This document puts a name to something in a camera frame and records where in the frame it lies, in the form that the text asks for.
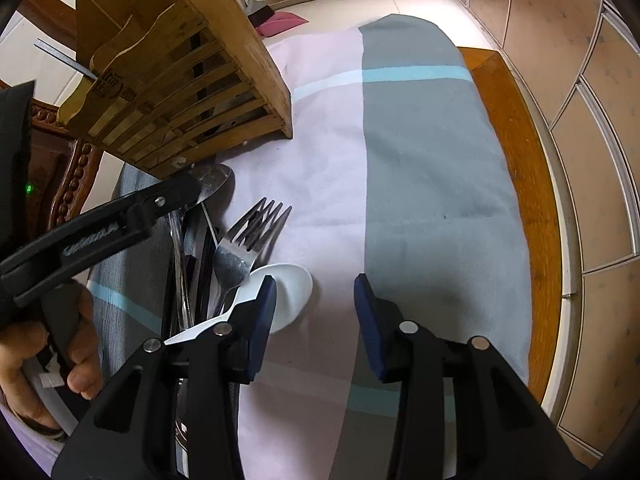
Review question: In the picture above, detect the striped grey pink cloth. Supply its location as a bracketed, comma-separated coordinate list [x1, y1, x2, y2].
[87, 14, 533, 480]

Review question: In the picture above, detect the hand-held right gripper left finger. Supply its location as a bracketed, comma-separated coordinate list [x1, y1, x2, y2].
[52, 276, 277, 480]

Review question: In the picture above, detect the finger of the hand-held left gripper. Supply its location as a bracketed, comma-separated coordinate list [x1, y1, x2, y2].
[30, 171, 203, 281]

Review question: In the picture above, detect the metal spoon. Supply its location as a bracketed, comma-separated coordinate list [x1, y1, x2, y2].
[167, 162, 236, 333]

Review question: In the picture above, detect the wooden utensil holder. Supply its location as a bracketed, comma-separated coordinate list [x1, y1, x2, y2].
[56, 0, 295, 181]

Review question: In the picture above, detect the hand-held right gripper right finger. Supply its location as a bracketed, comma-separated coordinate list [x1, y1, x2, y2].
[353, 273, 588, 480]

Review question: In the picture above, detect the pink rag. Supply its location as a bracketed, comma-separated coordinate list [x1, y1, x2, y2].
[259, 11, 308, 37]

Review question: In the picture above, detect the metal fork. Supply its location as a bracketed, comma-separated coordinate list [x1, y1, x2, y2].
[207, 197, 283, 318]
[220, 202, 293, 286]

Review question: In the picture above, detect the carved wooden chair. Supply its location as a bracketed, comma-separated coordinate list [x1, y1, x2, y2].
[0, 0, 106, 221]

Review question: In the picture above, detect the white plastic spoon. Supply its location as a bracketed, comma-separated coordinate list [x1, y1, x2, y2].
[164, 263, 314, 346]

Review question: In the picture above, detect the person's left hand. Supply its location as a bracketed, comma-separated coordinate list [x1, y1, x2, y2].
[0, 285, 104, 431]

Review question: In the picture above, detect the pile of black chopsticks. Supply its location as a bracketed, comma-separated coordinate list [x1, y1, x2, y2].
[170, 205, 223, 480]

